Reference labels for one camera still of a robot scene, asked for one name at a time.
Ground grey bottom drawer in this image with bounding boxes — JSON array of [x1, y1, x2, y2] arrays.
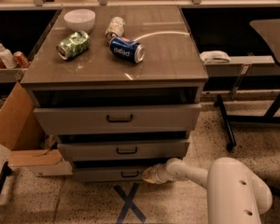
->
[[73, 166, 147, 182]]

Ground grey drawer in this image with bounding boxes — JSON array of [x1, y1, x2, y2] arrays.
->
[[73, 166, 147, 182], [58, 139, 189, 161], [34, 104, 201, 135]]

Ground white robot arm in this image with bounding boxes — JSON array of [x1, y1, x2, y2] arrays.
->
[[142, 157, 273, 224]]

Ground grey middle drawer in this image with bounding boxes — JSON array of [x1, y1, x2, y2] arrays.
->
[[58, 139, 189, 161]]

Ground grey top drawer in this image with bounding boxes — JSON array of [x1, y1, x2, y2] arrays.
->
[[34, 104, 201, 135]]

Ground grey drawer cabinet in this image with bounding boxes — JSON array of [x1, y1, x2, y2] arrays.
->
[[21, 6, 208, 175]]

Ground blue pepsi can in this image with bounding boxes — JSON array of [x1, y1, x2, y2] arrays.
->
[[109, 37, 145, 63]]

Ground folded white cloth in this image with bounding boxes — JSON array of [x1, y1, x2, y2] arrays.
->
[[200, 50, 231, 63]]

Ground brown cardboard box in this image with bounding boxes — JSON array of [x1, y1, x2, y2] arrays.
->
[[0, 83, 72, 176]]

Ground pale green soda can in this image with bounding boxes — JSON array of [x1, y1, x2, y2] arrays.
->
[[105, 17, 125, 42]]

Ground green crushed soda can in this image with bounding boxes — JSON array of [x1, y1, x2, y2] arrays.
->
[[56, 31, 91, 61]]

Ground white bowl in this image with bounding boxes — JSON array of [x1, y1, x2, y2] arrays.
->
[[63, 9, 95, 33]]

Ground red can right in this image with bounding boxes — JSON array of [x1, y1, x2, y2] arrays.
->
[[13, 51, 30, 68]]

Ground white pump bottle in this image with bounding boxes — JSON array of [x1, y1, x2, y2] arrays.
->
[[0, 43, 17, 69]]

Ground black table leg frame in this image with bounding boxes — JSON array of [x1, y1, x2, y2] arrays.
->
[[214, 93, 280, 152]]

